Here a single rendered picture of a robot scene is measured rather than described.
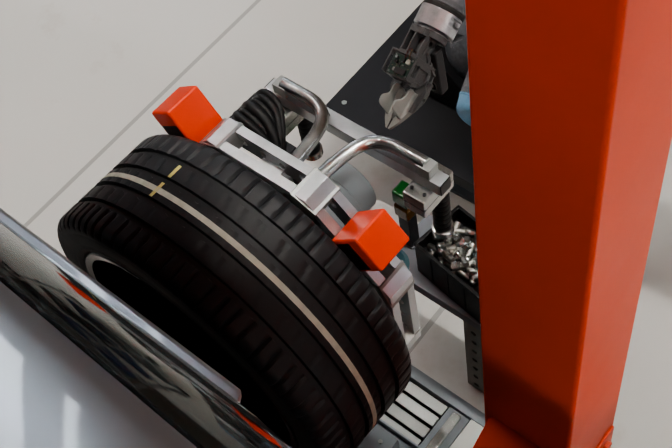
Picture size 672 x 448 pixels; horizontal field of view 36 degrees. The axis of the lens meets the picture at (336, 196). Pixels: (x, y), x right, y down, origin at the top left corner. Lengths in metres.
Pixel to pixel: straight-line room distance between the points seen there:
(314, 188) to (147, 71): 1.89
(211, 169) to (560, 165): 0.76
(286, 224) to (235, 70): 1.85
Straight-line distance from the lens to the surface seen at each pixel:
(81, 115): 3.49
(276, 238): 1.62
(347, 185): 1.95
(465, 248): 2.25
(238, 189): 1.65
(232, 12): 3.63
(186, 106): 1.82
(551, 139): 1.04
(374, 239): 1.63
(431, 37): 2.12
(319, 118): 1.92
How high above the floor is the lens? 2.48
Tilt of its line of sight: 54 degrees down
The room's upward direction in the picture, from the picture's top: 13 degrees counter-clockwise
